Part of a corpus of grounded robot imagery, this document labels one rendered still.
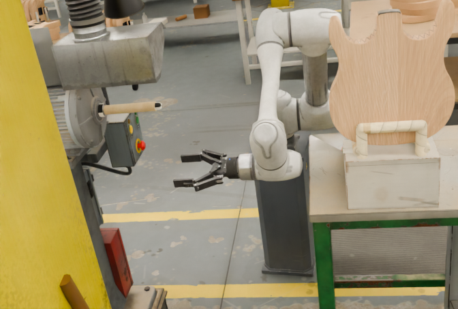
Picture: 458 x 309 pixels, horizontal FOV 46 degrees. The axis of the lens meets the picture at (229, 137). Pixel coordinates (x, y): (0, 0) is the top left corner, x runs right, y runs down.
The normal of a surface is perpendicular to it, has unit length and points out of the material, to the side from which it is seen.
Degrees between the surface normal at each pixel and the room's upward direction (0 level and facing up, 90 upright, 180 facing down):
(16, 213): 90
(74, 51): 90
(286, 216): 90
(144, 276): 0
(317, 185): 0
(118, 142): 90
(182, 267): 0
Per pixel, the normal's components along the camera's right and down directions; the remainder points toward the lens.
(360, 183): -0.15, 0.44
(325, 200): -0.13, -0.90
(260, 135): -0.18, -0.32
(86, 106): 0.95, -0.09
